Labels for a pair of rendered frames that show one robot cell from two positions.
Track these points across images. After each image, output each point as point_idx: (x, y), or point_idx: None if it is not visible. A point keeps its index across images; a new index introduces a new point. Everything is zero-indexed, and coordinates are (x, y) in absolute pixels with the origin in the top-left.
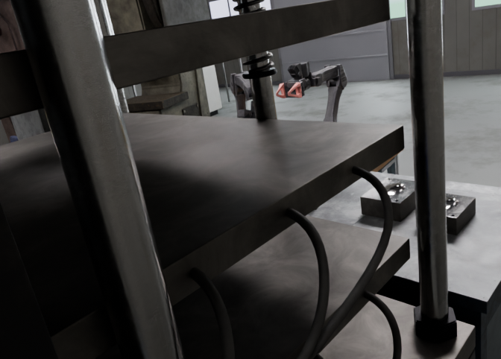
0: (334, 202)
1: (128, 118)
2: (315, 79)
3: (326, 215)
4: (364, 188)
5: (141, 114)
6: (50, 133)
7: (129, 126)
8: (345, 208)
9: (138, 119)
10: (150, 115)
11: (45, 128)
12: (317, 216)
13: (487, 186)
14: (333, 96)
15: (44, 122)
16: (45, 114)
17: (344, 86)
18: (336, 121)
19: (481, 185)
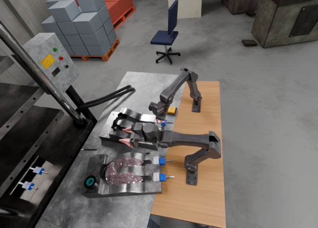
0: (98, 206)
1: (14, 106)
2: (159, 144)
3: (80, 207)
4: (118, 220)
5: (19, 107)
6: (8, 88)
7: None
8: (88, 216)
9: (4, 114)
10: (9, 116)
11: (30, 75)
12: (80, 202)
13: None
14: (200, 153)
15: (28, 73)
16: (26, 70)
17: (212, 158)
18: (195, 164)
19: None
